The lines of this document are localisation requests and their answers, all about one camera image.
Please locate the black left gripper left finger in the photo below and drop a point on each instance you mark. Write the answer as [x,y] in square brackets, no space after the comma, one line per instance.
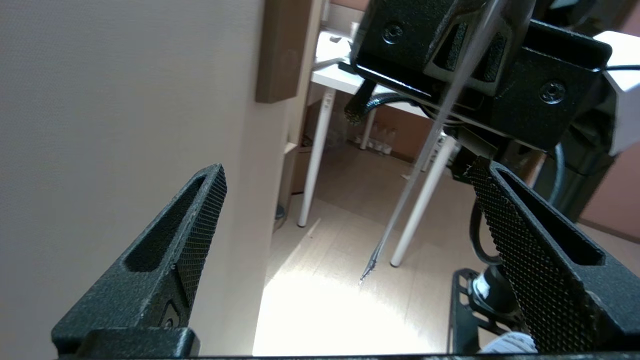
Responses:
[150,290]

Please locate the brown metal lock plate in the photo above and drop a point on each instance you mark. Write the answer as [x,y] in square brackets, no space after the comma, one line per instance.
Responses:
[282,50]

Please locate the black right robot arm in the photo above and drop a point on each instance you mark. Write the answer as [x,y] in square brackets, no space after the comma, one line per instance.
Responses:
[575,12]

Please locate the white table leg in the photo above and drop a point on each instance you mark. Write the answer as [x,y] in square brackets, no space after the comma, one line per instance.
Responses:
[320,150]

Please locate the blue do-not-disturb door hanger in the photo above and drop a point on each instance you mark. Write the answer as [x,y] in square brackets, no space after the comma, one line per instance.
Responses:
[470,50]

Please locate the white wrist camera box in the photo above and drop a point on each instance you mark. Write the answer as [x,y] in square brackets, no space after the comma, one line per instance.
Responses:
[625,75]

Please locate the black robot torso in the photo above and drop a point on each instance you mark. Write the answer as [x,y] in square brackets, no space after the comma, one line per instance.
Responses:
[575,185]

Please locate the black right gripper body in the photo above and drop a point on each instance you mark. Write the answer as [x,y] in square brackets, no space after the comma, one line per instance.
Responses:
[390,40]

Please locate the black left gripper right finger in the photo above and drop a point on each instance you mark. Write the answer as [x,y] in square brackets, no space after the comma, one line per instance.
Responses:
[540,280]

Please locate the beige room door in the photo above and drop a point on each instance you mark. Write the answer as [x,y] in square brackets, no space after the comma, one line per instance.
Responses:
[125,125]

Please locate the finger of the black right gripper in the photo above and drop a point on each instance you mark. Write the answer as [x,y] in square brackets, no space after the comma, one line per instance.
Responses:
[492,60]
[447,50]

